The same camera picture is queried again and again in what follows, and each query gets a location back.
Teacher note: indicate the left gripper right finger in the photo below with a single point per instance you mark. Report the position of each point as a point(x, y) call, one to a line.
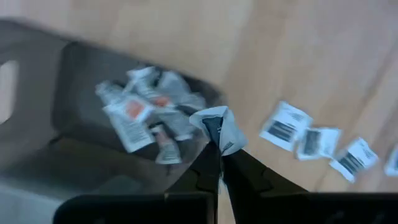
point(295, 211)

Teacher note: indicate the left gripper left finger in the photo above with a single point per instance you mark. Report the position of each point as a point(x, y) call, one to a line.
point(140, 211)

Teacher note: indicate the small white red-marked packet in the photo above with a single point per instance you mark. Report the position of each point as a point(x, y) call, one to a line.
point(130, 124)
point(168, 149)
point(149, 87)
point(177, 124)

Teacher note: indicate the white alcohol pad packet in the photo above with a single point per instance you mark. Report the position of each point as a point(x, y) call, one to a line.
point(286, 126)
point(320, 143)
point(230, 133)
point(354, 160)
point(392, 161)

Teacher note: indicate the light grey plastic bin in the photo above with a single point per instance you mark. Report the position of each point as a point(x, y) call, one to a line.
point(18, 205)

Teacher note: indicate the smoked translucent plastic bin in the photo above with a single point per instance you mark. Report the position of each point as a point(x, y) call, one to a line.
point(81, 77)

